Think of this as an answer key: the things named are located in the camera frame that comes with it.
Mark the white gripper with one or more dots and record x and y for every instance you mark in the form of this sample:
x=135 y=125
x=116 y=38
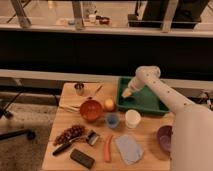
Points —
x=134 y=85

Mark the yellow sponge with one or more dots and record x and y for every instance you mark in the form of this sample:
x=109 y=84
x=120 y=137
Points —
x=126 y=93

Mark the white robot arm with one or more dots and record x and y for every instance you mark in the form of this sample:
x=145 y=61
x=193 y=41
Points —
x=192 y=130

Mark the green plastic tray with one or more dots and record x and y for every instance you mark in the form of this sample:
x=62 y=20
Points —
x=144 y=101

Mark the white cup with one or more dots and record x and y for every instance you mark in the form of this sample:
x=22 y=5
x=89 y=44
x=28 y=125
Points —
x=132 y=119

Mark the wooden spoon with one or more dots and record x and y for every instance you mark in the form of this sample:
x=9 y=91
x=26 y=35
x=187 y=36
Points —
x=94 y=94

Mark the blue plastic cup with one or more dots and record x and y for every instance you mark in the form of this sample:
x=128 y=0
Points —
x=112 y=120

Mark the red bowl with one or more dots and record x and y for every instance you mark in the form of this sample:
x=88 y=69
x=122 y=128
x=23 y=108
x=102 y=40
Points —
x=91 y=110

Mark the purple bowl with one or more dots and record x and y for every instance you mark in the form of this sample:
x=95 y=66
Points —
x=164 y=138

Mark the small metal cup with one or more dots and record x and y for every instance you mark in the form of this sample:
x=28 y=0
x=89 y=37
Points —
x=79 y=88

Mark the blue folded cloth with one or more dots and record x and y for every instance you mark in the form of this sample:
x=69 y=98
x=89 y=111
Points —
x=131 y=152

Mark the orange carrot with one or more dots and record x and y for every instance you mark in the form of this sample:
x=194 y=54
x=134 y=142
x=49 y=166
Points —
x=107 y=151

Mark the bunch of dark grapes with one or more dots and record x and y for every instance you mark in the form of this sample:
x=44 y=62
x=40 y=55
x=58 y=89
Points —
x=68 y=134

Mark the black rectangular block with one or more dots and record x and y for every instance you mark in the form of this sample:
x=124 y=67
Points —
x=82 y=158

